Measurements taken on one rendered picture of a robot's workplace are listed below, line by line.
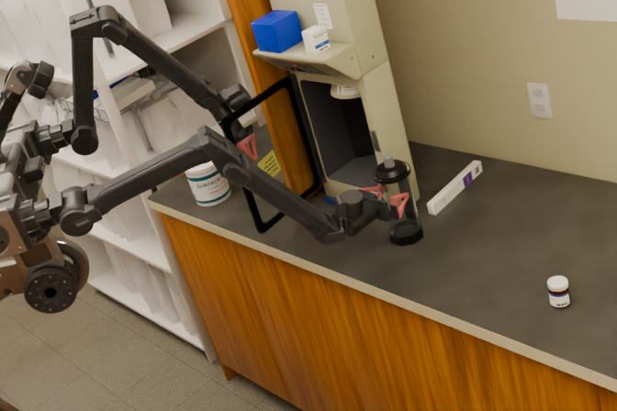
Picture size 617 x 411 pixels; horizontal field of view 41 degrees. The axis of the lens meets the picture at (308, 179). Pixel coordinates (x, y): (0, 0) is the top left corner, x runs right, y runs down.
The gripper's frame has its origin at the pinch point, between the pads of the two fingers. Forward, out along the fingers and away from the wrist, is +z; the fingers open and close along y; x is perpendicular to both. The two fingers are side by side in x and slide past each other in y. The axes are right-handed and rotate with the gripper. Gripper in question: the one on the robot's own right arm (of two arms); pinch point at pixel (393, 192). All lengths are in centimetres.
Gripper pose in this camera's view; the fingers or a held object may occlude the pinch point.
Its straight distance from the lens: 236.8
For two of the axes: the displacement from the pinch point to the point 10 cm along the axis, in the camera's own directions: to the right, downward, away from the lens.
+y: -6.7, -1.8, 7.2
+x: 2.5, 8.5, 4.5
